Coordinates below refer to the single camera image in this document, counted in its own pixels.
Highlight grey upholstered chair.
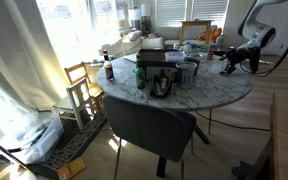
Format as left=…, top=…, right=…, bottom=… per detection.
left=102, top=94, right=198, bottom=180

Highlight black floor cable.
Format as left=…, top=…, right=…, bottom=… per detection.
left=195, top=111, right=272, bottom=133

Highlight white round lamp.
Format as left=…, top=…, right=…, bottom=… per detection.
left=215, top=34, right=226, bottom=46

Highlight beige curtain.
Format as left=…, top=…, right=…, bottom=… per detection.
left=0, top=0, right=70, bottom=158

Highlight white child chair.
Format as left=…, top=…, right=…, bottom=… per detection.
left=52, top=78, right=97, bottom=131

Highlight orange cushion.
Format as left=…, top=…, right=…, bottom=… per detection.
left=195, top=27, right=224, bottom=43

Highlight flat black cardboard box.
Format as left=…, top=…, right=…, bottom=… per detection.
left=26, top=114, right=109, bottom=180

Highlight hot sauce bottle red cap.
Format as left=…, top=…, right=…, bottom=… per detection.
left=102, top=49, right=115, bottom=82

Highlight green bottle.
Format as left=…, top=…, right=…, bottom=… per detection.
left=134, top=53, right=148, bottom=90

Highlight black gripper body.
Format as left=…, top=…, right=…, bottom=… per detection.
left=228, top=45, right=262, bottom=74

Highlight white window blinds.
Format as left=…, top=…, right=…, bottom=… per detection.
left=155, top=0, right=230, bottom=28

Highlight dark blue cardboard box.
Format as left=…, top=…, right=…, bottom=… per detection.
left=138, top=48, right=202, bottom=83

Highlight clear plastic storage bin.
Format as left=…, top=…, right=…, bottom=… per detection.
left=12, top=113, right=65, bottom=165

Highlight clear cup with dark contents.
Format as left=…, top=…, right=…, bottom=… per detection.
left=185, top=57, right=201, bottom=77

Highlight grey tin can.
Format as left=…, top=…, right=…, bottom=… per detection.
left=175, top=61, right=198, bottom=90

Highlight wooden bench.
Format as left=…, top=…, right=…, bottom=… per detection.
left=243, top=91, right=288, bottom=180

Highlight small wooden chair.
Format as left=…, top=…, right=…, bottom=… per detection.
left=63, top=61, right=106, bottom=102

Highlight tall wooden table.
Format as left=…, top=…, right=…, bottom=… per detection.
left=178, top=19, right=215, bottom=46

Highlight clear bottle with blue cap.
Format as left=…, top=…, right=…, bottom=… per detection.
left=183, top=41, right=194, bottom=54

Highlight white door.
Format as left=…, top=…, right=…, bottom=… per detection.
left=240, top=0, right=288, bottom=66

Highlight clear plastic tray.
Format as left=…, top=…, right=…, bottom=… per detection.
left=190, top=49, right=212, bottom=62

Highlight white sofa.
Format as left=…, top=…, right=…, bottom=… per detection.
left=98, top=29, right=166, bottom=58

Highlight white shade lamp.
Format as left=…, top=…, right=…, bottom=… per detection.
left=140, top=3, right=152, bottom=28
left=127, top=7, right=142, bottom=31

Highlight black table pedestal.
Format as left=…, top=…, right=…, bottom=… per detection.
left=155, top=124, right=211, bottom=178

